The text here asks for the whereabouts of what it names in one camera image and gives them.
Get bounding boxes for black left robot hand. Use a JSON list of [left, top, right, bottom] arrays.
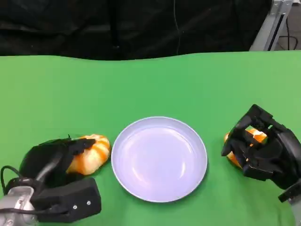
[[20, 135, 97, 188]]

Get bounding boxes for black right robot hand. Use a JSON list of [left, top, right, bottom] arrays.
[[221, 104, 301, 190]]

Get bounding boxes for orange and white bread roll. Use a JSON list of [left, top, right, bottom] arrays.
[[223, 128, 268, 168], [65, 134, 111, 176]]

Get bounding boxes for lilac plate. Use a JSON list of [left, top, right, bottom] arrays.
[[111, 115, 208, 203]]

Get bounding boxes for green table cloth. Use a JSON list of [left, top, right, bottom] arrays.
[[0, 50, 301, 226]]

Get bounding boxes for black backdrop curtain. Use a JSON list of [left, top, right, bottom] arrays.
[[0, 0, 275, 61]]

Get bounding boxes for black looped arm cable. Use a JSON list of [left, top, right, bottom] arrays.
[[0, 165, 26, 196]]

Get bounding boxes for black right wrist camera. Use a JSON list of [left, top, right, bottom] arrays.
[[278, 182, 301, 203]]

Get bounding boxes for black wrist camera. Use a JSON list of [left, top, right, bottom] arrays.
[[278, 182, 301, 203], [30, 177, 103, 224]]

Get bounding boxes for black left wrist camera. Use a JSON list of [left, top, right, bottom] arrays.
[[30, 177, 103, 224]]

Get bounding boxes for black cable on floor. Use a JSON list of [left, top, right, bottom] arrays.
[[278, 17, 300, 50]]

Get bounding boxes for aluminium frame post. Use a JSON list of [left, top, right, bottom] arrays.
[[249, 0, 295, 51]]

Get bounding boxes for thin black hanging cable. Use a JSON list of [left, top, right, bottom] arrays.
[[173, 0, 182, 55]]

